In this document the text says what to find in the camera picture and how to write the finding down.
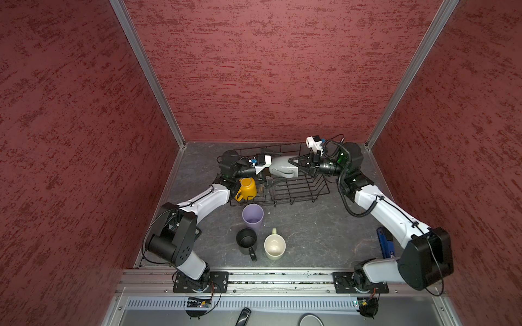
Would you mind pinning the white mug grey handle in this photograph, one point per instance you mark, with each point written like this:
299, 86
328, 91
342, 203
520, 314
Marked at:
281, 167

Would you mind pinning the black remote handset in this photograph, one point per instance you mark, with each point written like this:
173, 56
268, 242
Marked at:
243, 317

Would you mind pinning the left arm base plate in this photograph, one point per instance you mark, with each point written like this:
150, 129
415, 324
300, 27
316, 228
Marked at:
209, 282

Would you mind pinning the black mug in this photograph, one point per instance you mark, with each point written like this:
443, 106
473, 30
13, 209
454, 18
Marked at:
246, 239

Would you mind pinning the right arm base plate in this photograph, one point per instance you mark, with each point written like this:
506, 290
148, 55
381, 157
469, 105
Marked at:
344, 282

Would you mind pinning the cream mug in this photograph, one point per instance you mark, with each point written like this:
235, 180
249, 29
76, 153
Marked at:
274, 245

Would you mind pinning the black wire dish rack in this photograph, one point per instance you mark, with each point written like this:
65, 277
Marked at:
279, 190

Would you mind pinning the grey round object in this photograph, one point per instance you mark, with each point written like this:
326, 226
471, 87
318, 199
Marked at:
310, 320

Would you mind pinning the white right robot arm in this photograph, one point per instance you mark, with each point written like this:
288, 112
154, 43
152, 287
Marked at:
427, 256

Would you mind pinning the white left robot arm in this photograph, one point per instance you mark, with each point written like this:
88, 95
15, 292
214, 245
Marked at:
173, 233

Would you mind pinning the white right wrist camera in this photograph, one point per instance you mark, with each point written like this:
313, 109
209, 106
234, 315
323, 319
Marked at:
315, 144

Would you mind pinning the aluminium corner post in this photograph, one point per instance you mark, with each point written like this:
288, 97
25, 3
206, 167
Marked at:
132, 36
429, 39

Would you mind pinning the yellow mug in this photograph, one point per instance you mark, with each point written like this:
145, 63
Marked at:
247, 190

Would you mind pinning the aluminium corner post right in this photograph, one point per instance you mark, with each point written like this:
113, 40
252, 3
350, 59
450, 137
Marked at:
429, 39

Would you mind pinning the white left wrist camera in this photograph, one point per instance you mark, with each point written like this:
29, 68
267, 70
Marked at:
260, 162

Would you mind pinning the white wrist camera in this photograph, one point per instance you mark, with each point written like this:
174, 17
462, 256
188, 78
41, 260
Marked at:
315, 144
260, 162

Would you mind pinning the aluminium corner post left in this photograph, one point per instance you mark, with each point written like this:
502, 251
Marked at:
132, 36

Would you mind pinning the lilac plastic cup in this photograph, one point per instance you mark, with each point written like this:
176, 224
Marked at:
253, 216

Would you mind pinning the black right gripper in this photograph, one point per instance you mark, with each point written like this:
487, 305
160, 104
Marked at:
308, 158

